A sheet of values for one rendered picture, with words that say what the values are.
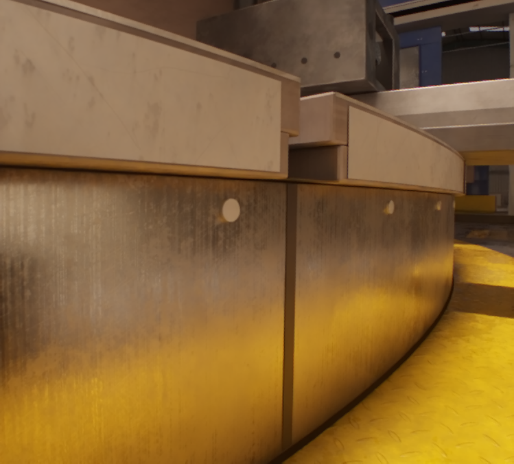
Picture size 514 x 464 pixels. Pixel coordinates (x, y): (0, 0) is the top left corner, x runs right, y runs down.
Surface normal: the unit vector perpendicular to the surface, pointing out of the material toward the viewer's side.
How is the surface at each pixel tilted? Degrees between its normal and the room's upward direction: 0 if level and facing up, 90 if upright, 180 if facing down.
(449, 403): 0
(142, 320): 90
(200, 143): 90
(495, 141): 90
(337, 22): 90
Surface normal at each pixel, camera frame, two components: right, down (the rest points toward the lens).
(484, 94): -0.48, -0.30
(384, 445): 0.01, -1.00
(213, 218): 0.71, 0.03
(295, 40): -0.51, 0.01
